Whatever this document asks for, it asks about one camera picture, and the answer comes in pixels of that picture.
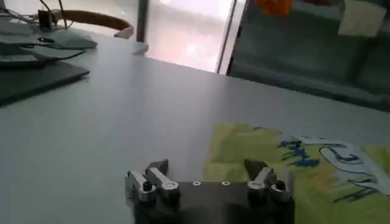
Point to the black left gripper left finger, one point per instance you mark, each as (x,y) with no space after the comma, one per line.
(157,180)

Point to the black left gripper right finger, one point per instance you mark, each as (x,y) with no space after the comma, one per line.
(268,182)

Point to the yellow-green printed t-shirt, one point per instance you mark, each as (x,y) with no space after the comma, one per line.
(304,179)

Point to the dark green sofa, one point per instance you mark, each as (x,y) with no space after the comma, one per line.
(307,54)

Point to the black flat pad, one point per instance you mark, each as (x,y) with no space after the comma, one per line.
(33,82)

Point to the grey monitor stand base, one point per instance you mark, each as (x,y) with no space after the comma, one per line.
(45,45)

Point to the orange cloth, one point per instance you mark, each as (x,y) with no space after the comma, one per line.
(274,6)

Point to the pale yellow cloth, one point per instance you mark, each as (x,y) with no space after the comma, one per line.
(361,19)

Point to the small black adapter box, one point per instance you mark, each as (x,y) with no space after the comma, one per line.
(45,20)

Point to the dark window frame post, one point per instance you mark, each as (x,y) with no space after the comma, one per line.
(142,19)

